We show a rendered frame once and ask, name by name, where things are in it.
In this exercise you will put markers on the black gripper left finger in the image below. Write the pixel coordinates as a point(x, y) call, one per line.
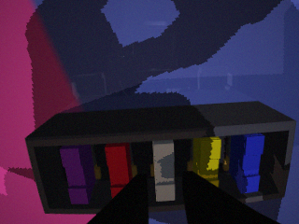
point(130, 206)

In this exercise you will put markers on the yellow fuse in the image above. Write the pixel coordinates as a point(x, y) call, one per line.
point(206, 158)

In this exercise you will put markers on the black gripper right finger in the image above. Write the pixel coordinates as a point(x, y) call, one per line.
point(207, 204)

